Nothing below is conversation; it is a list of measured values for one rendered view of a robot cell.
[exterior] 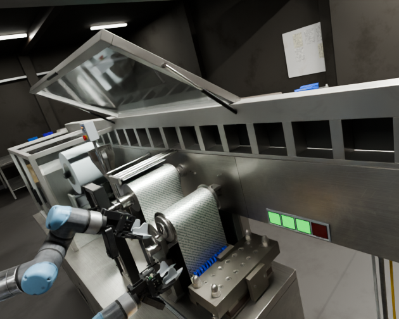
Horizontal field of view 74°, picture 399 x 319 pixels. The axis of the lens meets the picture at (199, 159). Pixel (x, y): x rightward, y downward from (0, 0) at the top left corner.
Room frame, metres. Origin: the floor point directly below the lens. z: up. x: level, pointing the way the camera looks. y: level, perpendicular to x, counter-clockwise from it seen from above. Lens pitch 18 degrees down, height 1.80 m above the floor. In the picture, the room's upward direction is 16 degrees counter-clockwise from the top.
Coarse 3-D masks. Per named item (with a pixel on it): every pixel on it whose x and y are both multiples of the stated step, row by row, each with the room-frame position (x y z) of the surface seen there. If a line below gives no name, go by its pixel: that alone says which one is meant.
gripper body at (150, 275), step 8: (144, 272) 0.85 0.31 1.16; (152, 272) 0.84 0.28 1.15; (144, 280) 0.80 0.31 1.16; (152, 280) 0.81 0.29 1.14; (160, 280) 0.83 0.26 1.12; (128, 288) 0.79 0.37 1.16; (136, 288) 0.78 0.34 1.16; (144, 288) 0.80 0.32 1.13; (152, 288) 0.79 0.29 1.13; (160, 288) 0.81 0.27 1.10; (136, 296) 0.76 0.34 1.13; (152, 296) 0.80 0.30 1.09
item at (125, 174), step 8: (168, 152) 1.36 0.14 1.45; (176, 152) 1.34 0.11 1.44; (144, 160) 1.31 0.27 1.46; (152, 160) 1.29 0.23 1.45; (160, 160) 1.30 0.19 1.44; (128, 168) 1.25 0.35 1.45; (136, 168) 1.23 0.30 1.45; (144, 168) 1.23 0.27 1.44; (112, 176) 1.19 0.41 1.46; (120, 176) 1.18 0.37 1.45; (128, 176) 1.17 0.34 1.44; (120, 184) 1.13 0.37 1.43
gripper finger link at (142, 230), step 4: (144, 224) 0.89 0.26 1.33; (132, 228) 0.86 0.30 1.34; (136, 228) 0.87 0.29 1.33; (140, 228) 0.87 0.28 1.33; (144, 228) 0.88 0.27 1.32; (132, 232) 0.86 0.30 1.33; (136, 232) 0.86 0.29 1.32; (140, 232) 0.87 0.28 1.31; (144, 232) 0.88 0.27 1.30; (144, 236) 0.87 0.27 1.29; (148, 236) 0.88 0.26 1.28
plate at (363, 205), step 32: (128, 160) 1.88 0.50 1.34; (192, 160) 1.27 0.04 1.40; (224, 160) 1.09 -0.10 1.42; (256, 160) 0.95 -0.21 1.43; (288, 160) 0.84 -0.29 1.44; (224, 192) 1.13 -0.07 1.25; (256, 192) 0.97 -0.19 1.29; (288, 192) 0.86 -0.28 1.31; (320, 192) 0.76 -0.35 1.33; (352, 192) 0.68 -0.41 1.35; (384, 192) 0.62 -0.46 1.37; (352, 224) 0.69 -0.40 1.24; (384, 224) 0.62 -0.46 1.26; (384, 256) 0.63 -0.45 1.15
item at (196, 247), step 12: (216, 216) 1.05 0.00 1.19; (204, 228) 1.00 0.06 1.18; (216, 228) 1.03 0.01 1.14; (180, 240) 0.92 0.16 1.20; (192, 240) 0.95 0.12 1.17; (204, 240) 0.99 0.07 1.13; (216, 240) 1.02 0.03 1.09; (192, 252) 0.94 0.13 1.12; (204, 252) 0.98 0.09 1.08; (216, 252) 1.01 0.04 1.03; (192, 264) 0.93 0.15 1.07
